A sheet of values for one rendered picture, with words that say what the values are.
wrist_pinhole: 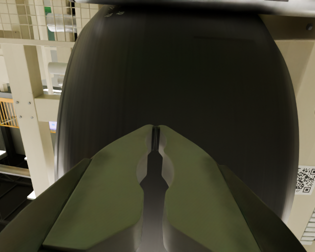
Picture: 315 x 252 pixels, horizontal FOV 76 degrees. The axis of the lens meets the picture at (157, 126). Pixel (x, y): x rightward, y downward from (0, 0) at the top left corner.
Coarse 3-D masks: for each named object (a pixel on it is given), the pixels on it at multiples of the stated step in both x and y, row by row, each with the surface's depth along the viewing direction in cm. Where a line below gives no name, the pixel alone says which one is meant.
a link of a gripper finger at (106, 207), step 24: (120, 144) 10; (144, 144) 10; (96, 168) 8; (120, 168) 8; (144, 168) 10; (72, 192) 7; (96, 192) 7; (120, 192) 7; (72, 216) 6; (96, 216) 6; (120, 216) 7; (48, 240) 6; (72, 240) 6; (96, 240) 6; (120, 240) 6
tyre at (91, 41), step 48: (96, 48) 23; (144, 48) 22; (192, 48) 22; (240, 48) 23; (96, 96) 21; (144, 96) 20; (192, 96) 21; (240, 96) 21; (288, 96) 23; (96, 144) 20; (240, 144) 20; (288, 144) 21; (144, 192) 20; (288, 192) 22; (144, 240) 21
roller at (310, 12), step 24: (72, 0) 25; (96, 0) 25; (120, 0) 25; (144, 0) 25; (168, 0) 24; (192, 0) 24; (216, 0) 24; (240, 0) 24; (264, 0) 24; (288, 0) 24; (312, 0) 24
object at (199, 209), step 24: (168, 144) 10; (192, 144) 10; (168, 168) 10; (192, 168) 9; (216, 168) 9; (168, 192) 8; (192, 192) 8; (216, 192) 8; (168, 216) 7; (192, 216) 7; (216, 216) 7; (240, 216) 7; (168, 240) 7; (192, 240) 6; (216, 240) 6; (240, 240) 6
